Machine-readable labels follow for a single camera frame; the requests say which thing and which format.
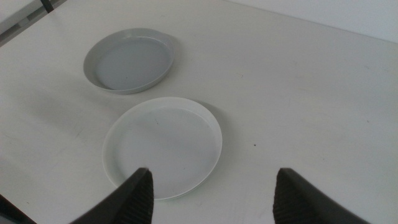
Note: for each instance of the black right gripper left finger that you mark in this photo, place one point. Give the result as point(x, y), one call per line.
point(133, 199)

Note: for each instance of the dark metal pole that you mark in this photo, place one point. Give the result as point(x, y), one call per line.
point(46, 5)

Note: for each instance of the grey shallow bowl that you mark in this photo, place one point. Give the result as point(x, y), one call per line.
point(130, 62)

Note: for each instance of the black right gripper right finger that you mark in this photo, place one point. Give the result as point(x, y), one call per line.
point(295, 202)

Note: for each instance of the pale green shallow bowl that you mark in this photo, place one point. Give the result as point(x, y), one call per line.
point(184, 196)

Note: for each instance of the white shallow bowl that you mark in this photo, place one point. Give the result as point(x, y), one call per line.
point(168, 140)

